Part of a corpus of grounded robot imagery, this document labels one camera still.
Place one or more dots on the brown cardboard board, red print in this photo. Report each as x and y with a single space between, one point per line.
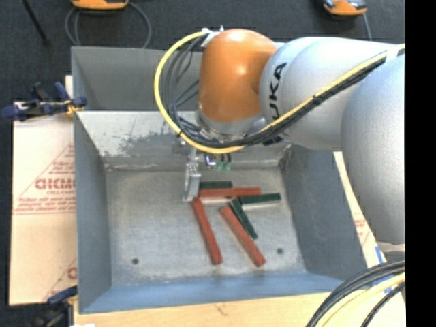
41 223

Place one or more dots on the dark green flat block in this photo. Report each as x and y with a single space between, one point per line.
244 219
260 198
215 184

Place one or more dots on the grey metal bin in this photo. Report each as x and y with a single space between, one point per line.
153 223

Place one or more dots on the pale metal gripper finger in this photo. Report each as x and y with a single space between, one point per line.
187 189
195 186

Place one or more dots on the red-brown flat block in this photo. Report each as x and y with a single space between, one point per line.
242 236
206 232
235 192

